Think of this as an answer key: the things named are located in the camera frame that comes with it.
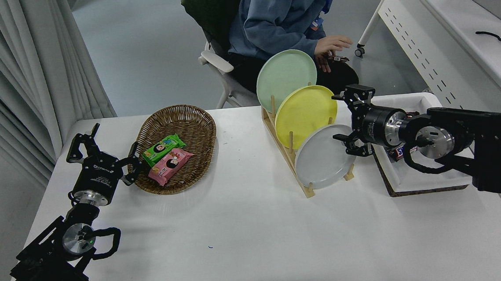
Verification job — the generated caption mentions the person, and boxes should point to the person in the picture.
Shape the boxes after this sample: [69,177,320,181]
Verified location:
[224,0,361,107]

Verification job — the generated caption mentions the wooden plate rack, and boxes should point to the wooden plate rack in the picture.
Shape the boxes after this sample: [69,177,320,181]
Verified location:
[260,91,356,201]

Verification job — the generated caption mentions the pink snack pack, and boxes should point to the pink snack pack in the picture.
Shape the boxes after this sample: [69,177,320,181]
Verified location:
[146,147,196,187]

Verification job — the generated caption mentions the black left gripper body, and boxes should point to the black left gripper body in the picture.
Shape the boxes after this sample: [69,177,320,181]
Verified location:
[72,151,123,197]

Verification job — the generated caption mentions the grey plate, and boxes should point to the grey plate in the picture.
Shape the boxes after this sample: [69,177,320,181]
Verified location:
[292,123,360,191]

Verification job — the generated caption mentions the white office chair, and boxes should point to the white office chair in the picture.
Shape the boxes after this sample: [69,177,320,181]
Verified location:
[196,26,260,110]

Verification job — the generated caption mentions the green snack pack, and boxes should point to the green snack pack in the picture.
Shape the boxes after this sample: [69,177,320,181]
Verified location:
[140,133,188,168]

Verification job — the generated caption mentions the pale green plate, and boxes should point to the pale green plate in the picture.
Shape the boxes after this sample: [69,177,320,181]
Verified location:
[254,48,320,114]

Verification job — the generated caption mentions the person's right hand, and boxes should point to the person's right hand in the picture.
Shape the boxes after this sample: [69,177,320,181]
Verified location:
[314,34,354,57]

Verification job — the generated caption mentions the white curtain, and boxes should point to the white curtain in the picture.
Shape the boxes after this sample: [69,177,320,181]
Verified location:
[0,0,121,189]

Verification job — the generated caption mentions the brown wicker basket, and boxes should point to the brown wicker basket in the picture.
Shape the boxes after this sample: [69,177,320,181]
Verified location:
[130,102,221,197]

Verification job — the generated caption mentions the white tray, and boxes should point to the white tray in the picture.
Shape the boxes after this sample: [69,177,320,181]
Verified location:
[364,90,475,194]

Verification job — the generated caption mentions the yellow plate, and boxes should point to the yellow plate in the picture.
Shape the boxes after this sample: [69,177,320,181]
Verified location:
[272,84,340,151]

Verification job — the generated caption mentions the white desk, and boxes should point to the white desk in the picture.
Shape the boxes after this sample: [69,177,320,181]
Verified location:
[351,0,501,129]

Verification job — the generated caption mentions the black cable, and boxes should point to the black cable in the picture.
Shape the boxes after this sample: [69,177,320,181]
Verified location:
[475,29,501,48]

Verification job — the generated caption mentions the brown snickers bar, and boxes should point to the brown snickers bar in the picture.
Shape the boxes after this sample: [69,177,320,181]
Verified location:
[385,144,420,162]

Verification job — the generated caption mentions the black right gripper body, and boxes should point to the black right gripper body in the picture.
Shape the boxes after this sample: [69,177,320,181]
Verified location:
[352,106,388,148]

